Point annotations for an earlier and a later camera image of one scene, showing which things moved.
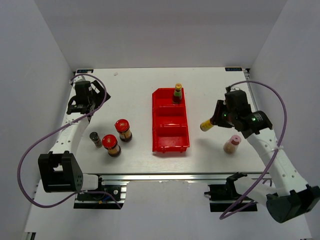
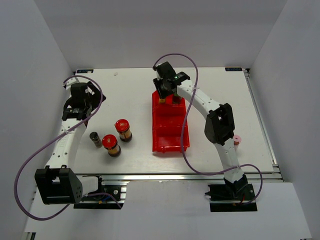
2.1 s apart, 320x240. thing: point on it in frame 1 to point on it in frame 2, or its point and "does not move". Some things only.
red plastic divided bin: [170, 127] does not move
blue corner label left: [85, 71] does not move
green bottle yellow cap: [177, 94] does not move
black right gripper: [220, 105] to [157, 81]
